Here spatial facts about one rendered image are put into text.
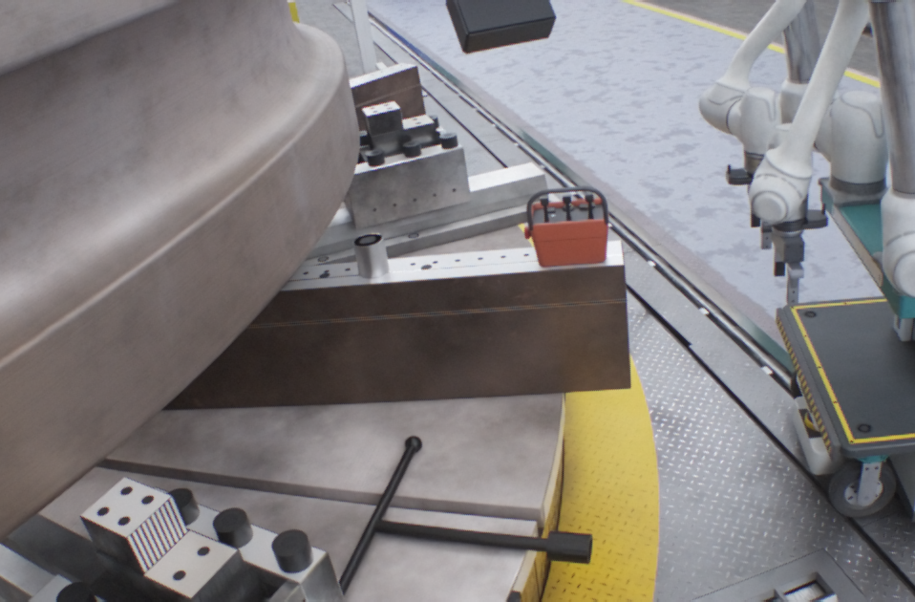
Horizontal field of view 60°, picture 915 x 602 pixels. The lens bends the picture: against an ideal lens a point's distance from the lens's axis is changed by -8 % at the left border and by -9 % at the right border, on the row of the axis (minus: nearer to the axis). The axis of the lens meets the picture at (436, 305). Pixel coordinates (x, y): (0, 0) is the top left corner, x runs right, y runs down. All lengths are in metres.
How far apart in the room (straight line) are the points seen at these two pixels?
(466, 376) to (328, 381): 0.39
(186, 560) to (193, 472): 0.98
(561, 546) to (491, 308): 0.68
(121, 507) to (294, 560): 0.30
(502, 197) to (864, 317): 1.45
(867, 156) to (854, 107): 0.13
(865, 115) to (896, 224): 0.65
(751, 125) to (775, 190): 0.46
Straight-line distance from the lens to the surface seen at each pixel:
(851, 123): 2.33
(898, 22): 1.64
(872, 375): 2.42
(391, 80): 4.38
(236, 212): 1.75
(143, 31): 1.79
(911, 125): 1.69
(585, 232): 2.11
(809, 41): 2.42
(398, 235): 3.27
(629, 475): 2.54
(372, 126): 3.16
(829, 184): 2.45
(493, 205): 3.33
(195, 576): 1.40
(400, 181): 3.11
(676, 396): 2.84
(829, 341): 2.54
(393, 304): 2.25
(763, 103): 2.17
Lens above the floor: 1.68
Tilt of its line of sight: 29 degrees down
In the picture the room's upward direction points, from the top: 10 degrees counter-clockwise
